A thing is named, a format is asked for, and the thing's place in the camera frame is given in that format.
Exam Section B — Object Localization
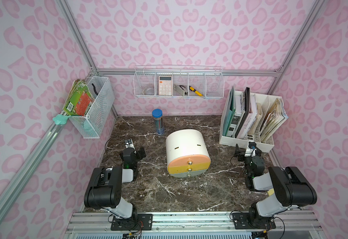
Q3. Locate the yellow drawer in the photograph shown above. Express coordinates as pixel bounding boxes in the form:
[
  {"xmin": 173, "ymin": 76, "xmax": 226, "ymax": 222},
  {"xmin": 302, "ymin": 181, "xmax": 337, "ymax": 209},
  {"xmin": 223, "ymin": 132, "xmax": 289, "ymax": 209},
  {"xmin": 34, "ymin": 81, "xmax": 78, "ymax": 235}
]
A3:
[{"xmin": 168, "ymin": 162, "xmax": 210, "ymax": 175}]

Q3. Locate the orange top drawer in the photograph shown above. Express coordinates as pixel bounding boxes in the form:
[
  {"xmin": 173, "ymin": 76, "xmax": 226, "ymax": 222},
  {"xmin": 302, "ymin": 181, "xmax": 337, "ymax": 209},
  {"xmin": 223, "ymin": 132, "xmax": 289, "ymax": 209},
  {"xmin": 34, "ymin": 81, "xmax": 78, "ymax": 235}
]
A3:
[{"xmin": 166, "ymin": 154, "xmax": 211, "ymax": 168}]

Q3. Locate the white round drawer cabinet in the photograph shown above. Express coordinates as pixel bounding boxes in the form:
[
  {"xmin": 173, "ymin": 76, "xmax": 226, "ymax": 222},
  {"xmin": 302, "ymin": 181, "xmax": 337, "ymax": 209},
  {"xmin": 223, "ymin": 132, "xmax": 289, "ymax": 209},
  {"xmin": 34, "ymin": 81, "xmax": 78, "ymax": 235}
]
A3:
[{"xmin": 166, "ymin": 129, "xmax": 211, "ymax": 175}]

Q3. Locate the grey bottom drawer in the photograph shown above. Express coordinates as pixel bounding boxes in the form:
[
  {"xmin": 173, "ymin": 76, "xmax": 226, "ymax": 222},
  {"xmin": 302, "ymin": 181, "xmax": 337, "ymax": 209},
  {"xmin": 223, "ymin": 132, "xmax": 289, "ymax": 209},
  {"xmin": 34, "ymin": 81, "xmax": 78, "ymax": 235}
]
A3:
[{"xmin": 171, "ymin": 170, "xmax": 206, "ymax": 178}]

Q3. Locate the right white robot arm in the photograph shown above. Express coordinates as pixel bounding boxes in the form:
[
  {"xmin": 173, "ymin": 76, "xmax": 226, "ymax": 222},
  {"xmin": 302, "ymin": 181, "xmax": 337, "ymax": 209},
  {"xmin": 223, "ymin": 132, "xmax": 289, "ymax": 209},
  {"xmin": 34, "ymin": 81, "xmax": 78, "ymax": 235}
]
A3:
[{"xmin": 234, "ymin": 141, "xmax": 318, "ymax": 228}]

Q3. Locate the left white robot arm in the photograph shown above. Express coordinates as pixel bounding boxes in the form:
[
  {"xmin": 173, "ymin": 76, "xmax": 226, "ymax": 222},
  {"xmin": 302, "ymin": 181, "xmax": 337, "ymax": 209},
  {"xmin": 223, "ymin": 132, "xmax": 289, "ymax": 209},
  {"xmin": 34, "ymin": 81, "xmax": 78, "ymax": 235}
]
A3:
[{"xmin": 84, "ymin": 147, "xmax": 146, "ymax": 223}]

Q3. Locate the white pink book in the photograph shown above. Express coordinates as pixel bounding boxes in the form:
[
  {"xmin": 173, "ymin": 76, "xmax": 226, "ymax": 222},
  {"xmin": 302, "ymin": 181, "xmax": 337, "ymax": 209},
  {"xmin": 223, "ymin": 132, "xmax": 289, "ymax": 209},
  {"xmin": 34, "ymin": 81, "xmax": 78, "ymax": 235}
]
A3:
[{"xmin": 238, "ymin": 94, "xmax": 257, "ymax": 139}]

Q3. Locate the yellow sticky note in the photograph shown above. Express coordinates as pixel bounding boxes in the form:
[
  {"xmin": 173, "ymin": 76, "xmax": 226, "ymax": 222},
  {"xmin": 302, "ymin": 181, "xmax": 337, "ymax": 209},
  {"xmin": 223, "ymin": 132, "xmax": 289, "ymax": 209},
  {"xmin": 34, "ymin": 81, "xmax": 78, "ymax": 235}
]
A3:
[{"xmin": 267, "ymin": 189, "xmax": 275, "ymax": 196}]

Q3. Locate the white file organizer box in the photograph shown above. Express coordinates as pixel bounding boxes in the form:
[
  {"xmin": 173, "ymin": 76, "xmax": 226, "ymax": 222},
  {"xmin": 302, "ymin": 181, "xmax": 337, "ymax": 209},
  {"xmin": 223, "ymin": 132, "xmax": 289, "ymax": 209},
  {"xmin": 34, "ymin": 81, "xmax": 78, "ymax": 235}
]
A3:
[{"xmin": 219, "ymin": 88, "xmax": 288, "ymax": 153}]

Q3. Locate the black binder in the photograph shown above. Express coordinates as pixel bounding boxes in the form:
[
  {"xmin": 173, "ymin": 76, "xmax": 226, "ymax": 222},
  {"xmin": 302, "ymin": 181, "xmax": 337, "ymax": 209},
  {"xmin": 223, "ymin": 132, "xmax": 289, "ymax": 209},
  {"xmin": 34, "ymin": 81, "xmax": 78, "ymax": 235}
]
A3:
[{"xmin": 235, "ymin": 87, "xmax": 251, "ymax": 138}]

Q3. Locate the blue lid pencil jar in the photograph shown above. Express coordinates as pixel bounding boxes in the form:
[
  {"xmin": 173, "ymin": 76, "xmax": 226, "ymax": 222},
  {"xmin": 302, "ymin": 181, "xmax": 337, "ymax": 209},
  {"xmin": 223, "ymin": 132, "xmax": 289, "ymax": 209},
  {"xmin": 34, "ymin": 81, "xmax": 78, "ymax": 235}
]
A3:
[{"xmin": 152, "ymin": 109, "xmax": 165, "ymax": 135}]

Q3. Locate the stack of magazines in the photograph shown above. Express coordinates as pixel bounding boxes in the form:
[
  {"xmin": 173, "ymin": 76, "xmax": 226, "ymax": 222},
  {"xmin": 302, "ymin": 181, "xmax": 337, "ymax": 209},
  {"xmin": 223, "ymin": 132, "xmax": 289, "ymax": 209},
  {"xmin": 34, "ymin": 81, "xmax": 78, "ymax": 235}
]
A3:
[{"xmin": 247, "ymin": 96, "xmax": 289, "ymax": 143}]

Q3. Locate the teal green folder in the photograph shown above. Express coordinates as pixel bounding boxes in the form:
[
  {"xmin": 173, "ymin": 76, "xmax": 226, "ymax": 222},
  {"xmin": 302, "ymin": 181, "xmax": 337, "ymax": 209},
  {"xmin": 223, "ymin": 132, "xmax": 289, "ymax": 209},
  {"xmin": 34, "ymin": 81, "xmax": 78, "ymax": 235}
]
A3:
[{"xmin": 222, "ymin": 86, "xmax": 236, "ymax": 136}]

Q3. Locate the round metal tin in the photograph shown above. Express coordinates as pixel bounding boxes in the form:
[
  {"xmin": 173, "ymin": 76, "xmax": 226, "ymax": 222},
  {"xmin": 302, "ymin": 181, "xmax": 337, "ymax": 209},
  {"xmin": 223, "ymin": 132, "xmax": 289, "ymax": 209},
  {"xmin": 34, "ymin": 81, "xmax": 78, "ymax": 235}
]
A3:
[{"xmin": 143, "ymin": 87, "xmax": 155, "ymax": 96}]

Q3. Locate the green red booklet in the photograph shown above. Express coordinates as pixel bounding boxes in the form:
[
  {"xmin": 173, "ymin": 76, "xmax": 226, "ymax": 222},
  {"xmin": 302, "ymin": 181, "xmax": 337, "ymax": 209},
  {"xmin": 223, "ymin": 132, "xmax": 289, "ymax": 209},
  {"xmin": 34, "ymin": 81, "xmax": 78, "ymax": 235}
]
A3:
[{"xmin": 63, "ymin": 79, "xmax": 94, "ymax": 117}]

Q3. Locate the black item in basket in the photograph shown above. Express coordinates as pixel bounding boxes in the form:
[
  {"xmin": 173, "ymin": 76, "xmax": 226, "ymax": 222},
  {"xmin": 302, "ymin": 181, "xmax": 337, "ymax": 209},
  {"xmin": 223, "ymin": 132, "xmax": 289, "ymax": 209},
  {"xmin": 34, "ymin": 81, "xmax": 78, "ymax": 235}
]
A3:
[{"xmin": 92, "ymin": 83, "xmax": 98, "ymax": 96}]

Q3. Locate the pink white calculator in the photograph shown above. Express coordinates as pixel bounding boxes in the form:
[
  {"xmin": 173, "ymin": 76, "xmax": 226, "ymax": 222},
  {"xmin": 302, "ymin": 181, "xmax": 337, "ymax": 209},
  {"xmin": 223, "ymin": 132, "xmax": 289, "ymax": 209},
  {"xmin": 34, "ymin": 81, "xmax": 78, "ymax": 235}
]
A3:
[{"xmin": 158, "ymin": 75, "xmax": 173, "ymax": 96}]

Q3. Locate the grey stapler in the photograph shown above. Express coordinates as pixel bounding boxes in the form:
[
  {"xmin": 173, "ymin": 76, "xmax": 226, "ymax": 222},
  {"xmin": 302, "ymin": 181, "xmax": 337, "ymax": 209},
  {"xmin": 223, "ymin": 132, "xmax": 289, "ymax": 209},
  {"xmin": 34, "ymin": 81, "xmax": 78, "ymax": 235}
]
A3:
[{"xmin": 174, "ymin": 85, "xmax": 189, "ymax": 96}]

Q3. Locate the yellow black utility knife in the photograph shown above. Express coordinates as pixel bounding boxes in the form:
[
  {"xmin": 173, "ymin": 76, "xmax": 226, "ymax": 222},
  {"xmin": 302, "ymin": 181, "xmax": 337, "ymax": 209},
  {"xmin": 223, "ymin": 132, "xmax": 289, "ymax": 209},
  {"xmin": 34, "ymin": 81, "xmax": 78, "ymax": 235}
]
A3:
[{"xmin": 189, "ymin": 86, "xmax": 203, "ymax": 97}]

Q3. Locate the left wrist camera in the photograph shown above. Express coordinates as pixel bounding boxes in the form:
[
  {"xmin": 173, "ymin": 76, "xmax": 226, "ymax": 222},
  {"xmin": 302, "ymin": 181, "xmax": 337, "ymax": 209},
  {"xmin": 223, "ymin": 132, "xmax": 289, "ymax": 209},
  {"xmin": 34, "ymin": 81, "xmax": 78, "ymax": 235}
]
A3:
[{"xmin": 124, "ymin": 138, "xmax": 135, "ymax": 149}]

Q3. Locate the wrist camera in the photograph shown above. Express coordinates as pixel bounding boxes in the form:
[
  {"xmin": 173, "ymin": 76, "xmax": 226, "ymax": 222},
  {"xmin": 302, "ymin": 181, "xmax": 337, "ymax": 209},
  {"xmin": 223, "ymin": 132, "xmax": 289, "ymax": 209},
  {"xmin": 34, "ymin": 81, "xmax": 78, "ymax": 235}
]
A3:
[
  {"xmin": 124, "ymin": 138, "xmax": 135, "ymax": 149},
  {"xmin": 245, "ymin": 141, "xmax": 257, "ymax": 157}
]

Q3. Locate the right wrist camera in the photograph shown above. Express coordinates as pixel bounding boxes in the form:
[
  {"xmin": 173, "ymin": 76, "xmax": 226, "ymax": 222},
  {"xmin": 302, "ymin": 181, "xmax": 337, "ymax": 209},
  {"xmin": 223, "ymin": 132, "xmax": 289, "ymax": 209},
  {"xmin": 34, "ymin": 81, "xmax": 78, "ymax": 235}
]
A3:
[{"xmin": 245, "ymin": 141, "xmax": 257, "ymax": 157}]

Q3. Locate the white mesh wall basket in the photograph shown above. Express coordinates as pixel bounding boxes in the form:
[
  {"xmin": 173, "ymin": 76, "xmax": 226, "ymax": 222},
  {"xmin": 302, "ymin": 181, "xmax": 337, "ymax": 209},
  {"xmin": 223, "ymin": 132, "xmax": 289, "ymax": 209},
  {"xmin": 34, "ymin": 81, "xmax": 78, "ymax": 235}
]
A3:
[{"xmin": 69, "ymin": 76, "xmax": 115, "ymax": 139}]

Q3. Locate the mint green wall hook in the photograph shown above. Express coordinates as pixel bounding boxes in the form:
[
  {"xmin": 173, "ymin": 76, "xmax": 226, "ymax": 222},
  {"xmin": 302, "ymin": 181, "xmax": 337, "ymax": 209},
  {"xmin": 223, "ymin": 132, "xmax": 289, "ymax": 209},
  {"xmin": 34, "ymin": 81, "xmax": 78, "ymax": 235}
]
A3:
[{"xmin": 52, "ymin": 114, "xmax": 70, "ymax": 125}]

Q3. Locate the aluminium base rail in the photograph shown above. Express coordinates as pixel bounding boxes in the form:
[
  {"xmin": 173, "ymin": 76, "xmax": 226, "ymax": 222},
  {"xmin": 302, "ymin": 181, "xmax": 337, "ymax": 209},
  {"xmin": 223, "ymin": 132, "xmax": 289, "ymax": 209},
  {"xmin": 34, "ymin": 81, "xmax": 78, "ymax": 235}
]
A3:
[{"xmin": 63, "ymin": 210, "xmax": 326, "ymax": 239}]

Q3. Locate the white wire wall shelf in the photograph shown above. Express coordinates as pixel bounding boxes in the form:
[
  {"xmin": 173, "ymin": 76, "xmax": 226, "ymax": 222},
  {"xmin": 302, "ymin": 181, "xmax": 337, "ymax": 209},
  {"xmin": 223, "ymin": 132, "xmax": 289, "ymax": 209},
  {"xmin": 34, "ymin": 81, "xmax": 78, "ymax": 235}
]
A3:
[{"xmin": 133, "ymin": 65, "xmax": 224, "ymax": 99}]

